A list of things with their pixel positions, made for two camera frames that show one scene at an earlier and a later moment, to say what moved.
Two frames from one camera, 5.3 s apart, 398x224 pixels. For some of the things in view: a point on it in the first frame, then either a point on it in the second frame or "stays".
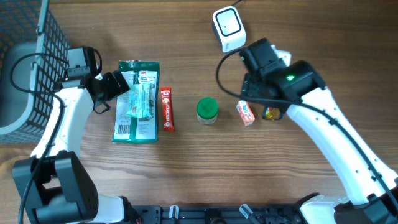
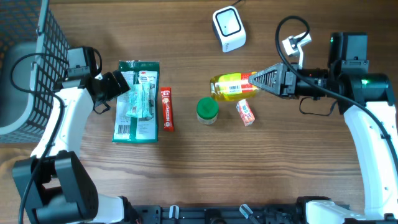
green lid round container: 207,109 stays
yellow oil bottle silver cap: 272,113 → 232,86
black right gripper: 249,86 → 287,89
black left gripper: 114,89 stays
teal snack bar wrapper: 140,101 stays
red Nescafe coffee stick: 166,96 stays
